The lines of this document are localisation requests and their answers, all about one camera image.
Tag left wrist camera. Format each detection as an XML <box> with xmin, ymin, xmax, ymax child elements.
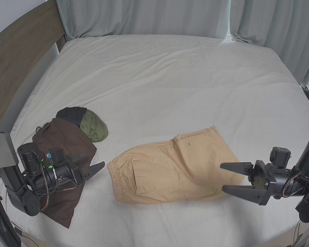
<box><xmin>48</xmin><ymin>149</ymin><xmax>65</xmax><ymax>167</ymax></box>

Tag pale green curtain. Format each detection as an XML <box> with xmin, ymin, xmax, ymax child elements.
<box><xmin>52</xmin><ymin>0</ymin><xmax>233</xmax><ymax>43</ymax></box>
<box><xmin>228</xmin><ymin>0</ymin><xmax>309</xmax><ymax>88</ymax></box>

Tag green garment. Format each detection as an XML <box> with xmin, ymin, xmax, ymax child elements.
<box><xmin>80</xmin><ymin>109</ymin><xmax>109</xmax><ymax>143</ymax></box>

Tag tan shorts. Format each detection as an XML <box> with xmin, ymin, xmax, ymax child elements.
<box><xmin>107</xmin><ymin>125</ymin><xmax>244</xmax><ymax>205</ymax></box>

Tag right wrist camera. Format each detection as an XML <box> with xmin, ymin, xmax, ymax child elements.
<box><xmin>270</xmin><ymin>146</ymin><xmax>291</xmax><ymax>168</ymax></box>

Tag brown garment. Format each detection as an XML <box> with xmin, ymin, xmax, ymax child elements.
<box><xmin>31</xmin><ymin>119</ymin><xmax>98</xmax><ymax>228</ymax></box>

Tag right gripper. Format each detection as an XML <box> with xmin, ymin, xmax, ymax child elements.
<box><xmin>220</xmin><ymin>160</ymin><xmax>290</xmax><ymax>206</ymax></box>

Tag black garment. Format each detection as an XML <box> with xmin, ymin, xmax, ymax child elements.
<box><xmin>56</xmin><ymin>107</ymin><xmax>88</xmax><ymax>126</ymax></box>

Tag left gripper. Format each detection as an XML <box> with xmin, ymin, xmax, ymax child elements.
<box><xmin>44</xmin><ymin>154</ymin><xmax>105</xmax><ymax>189</ymax></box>

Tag bed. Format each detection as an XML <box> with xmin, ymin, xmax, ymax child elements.
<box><xmin>0</xmin><ymin>0</ymin><xmax>309</xmax><ymax>247</ymax></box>

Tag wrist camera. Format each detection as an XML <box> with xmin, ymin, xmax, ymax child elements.
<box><xmin>48</xmin><ymin>149</ymin><xmax>65</xmax><ymax>167</ymax></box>
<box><xmin>270</xmin><ymin>146</ymin><xmax>291</xmax><ymax>168</ymax></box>

